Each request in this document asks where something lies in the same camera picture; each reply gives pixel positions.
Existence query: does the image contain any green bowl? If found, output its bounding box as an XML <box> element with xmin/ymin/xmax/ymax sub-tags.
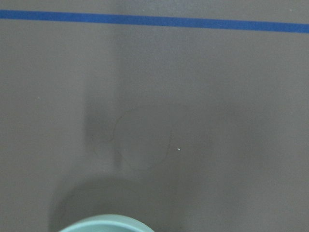
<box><xmin>60</xmin><ymin>214</ymin><xmax>154</xmax><ymax>232</ymax></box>

